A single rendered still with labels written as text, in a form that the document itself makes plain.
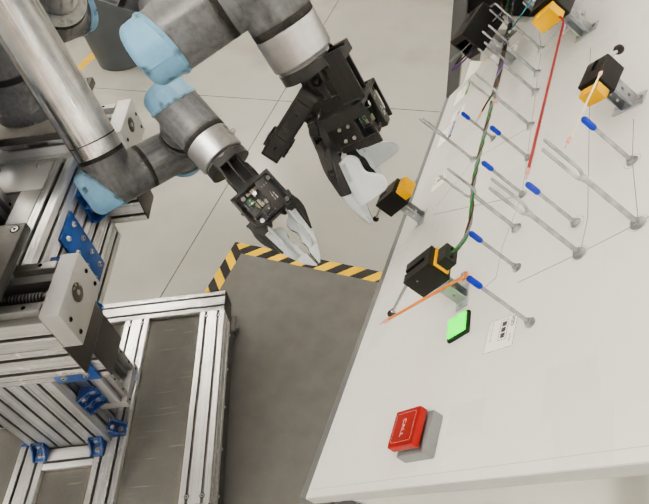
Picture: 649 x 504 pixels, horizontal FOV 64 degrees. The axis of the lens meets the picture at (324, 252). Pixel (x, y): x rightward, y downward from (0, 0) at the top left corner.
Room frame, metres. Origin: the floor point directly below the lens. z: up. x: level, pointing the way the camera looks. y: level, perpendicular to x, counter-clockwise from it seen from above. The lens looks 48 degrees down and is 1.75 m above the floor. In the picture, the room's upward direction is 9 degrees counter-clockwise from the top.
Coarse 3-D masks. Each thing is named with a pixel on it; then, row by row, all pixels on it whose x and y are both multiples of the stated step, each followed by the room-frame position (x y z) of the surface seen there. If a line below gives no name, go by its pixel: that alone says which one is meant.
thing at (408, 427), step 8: (416, 408) 0.28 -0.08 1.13; (424, 408) 0.28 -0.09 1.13; (400, 416) 0.28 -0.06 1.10; (408, 416) 0.28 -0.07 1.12; (416, 416) 0.27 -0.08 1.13; (424, 416) 0.27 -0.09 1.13; (400, 424) 0.27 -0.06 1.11; (408, 424) 0.26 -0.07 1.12; (416, 424) 0.26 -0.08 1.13; (424, 424) 0.26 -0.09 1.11; (392, 432) 0.27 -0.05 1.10; (400, 432) 0.26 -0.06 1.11; (408, 432) 0.25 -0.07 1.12; (416, 432) 0.25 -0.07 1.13; (392, 440) 0.26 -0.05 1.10; (400, 440) 0.25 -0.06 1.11; (408, 440) 0.24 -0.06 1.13; (416, 440) 0.24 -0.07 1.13; (392, 448) 0.25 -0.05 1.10; (400, 448) 0.24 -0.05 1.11; (408, 448) 0.24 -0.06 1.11
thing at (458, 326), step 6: (462, 312) 0.41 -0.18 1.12; (468, 312) 0.41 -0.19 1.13; (456, 318) 0.41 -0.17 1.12; (462, 318) 0.40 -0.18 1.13; (468, 318) 0.40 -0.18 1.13; (450, 324) 0.40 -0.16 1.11; (456, 324) 0.40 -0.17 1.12; (462, 324) 0.39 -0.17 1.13; (468, 324) 0.39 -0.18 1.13; (450, 330) 0.39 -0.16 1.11; (456, 330) 0.38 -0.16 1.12; (462, 330) 0.38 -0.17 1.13; (468, 330) 0.38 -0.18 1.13; (450, 336) 0.38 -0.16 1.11; (456, 336) 0.38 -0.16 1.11; (450, 342) 0.38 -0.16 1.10
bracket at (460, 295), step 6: (456, 282) 0.46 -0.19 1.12; (468, 282) 0.47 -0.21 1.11; (438, 288) 0.46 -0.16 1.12; (450, 288) 0.45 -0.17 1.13; (456, 288) 0.46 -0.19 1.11; (462, 288) 0.46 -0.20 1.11; (468, 288) 0.46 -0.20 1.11; (444, 294) 0.45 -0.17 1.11; (450, 294) 0.45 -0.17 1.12; (456, 294) 0.45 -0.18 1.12; (462, 294) 0.44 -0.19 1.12; (468, 294) 0.45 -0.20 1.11; (456, 300) 0.44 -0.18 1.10; (462, 300) 0.44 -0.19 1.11; (456, 306) 0.44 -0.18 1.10; (462, 306) 0.43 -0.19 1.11
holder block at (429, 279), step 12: (432, 252) 0.48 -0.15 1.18; (408, 264) 0.50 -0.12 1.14; (420, 264) 0.47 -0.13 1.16; (432, 264) 0.46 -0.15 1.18; (408, 276) 0.47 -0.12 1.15; (420, 276) 0.46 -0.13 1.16; (432, 276) 0.45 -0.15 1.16; (444, 276) 0.45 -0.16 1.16; (420, 288) 0.46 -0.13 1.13; (432, 288) 0.45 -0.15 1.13
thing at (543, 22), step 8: (544, 8) 0.89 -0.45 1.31; (552, 8) 0.87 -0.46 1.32; (560, 8) 0.87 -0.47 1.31; (536, 16) 0.89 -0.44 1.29; (544, 16) 0.87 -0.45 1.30; (552, 16) 0.86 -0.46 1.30; (536, 24) 0.88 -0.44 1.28; (544, 24) 0.87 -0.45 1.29; (552, 24) 0.87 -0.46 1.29; (544, 32) 0.87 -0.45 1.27
